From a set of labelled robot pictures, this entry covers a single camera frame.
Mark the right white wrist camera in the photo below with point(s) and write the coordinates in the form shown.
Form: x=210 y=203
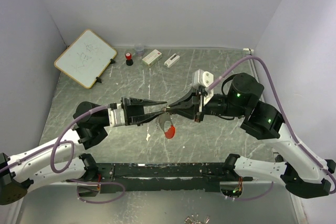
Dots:
x=203 y=79

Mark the red black stamp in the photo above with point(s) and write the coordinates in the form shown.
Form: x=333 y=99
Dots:
x=129 y=60

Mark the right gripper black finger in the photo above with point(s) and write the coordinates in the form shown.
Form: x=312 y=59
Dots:
x=183 y=101
x=184 y=112

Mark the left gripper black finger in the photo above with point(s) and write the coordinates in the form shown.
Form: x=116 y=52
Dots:
x=144 y=118
x=141 y=103

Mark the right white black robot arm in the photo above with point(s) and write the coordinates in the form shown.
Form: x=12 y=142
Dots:
x=302 y=173

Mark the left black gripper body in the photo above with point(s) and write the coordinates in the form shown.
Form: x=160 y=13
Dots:
x=129 y=110

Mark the small metal parts pile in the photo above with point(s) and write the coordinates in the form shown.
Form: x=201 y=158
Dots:
x=195 y=219

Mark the white rectangular device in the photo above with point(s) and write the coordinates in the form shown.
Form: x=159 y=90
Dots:
x=173 y=59

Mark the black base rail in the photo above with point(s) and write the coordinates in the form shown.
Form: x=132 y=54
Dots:
x=165 y=176

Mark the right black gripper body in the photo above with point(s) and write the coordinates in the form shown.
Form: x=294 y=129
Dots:
x=198 y=101

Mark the white cardboard box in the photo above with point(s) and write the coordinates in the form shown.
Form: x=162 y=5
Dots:
x=153 y=57

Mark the small whiteboard wooden frame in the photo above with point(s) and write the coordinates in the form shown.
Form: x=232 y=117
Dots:
x=86 y=59

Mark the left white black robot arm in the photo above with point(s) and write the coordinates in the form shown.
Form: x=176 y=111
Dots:
x=63 y=158

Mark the red carabiner keyring with keys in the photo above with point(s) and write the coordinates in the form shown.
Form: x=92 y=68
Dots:
x=165 y=124

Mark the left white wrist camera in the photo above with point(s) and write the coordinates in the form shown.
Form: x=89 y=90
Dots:
x=116 y=115

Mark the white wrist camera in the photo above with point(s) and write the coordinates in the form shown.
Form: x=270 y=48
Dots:
x=203 y=79
x=116 y=115

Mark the clear plastic cup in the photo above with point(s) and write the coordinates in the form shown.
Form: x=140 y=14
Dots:
x=139 y=49

